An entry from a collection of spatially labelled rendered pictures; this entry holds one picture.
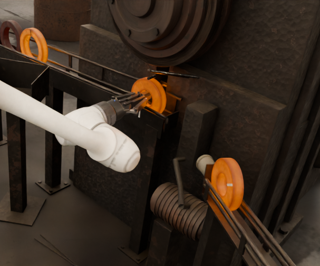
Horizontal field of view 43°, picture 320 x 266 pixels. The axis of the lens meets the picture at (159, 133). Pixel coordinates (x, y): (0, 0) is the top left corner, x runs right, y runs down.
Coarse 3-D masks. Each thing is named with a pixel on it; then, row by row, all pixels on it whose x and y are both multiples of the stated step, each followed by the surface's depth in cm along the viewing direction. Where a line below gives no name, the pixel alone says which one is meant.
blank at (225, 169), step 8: (224, 160) 117; (232, 160) 117; (216, 168) 123; (224, 168) 117; (232, 168) 114; (216, 176) 123; (224, 176) 122; (232, 176) 113; (240, 176) 113; (216, 184) 123; (224, 184) 123; (232, 184) 112; (240, 184) 113; (224, 192) 121; (232, 192) 112; (240, 192) 113; (224, 200) 118; (232, 200) 113; (240, 200) 114; (232, 208) 116
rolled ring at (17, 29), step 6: (6, 24) 202; (12, 24) 198; (18, 24) 200; (0, 30) 207; (6, 30) 206; (18, 30) 198; (0, 36) 209; (6, 36) 208; (18, 36) 198; (6, 42) 209; (18, 42) 199; (12, 48) 209; (18, 48) 201
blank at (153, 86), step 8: (144, 80) 153; (152, 80) 152; (136, 88) 157; (144, 88) 154; (152, 88) 151; (160, 88) 151; (152, 96) 152; (160, 96) 150; (152, 104) 154; (160, 104) 151; (160, 112) 154
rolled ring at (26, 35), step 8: (24, 32) 193; (32, 32) 189; (40, 32) 190; (24, 40) 196; (40, 40) 187; (24, 48) 198; (40, 48) 188; (24, 56) 199; (32, 56) 199; (40, 56) 190
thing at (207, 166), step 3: (207, 165) 125; (210, 165) 125; (213, 165) 125; (207, 168) 125; (210, 168) 125; (207, 171) 126; (210, 171) 126; (204, 174) 126; (207, 174) 126; (210, 174) 126; (204, 177) 126; (207, 177) 127; (210, 177) 127; (204, 180) 127; (210, 180) 127; (204, 183) 127; (201, 189) 128; (204, 189) 128; (201, 192) 128
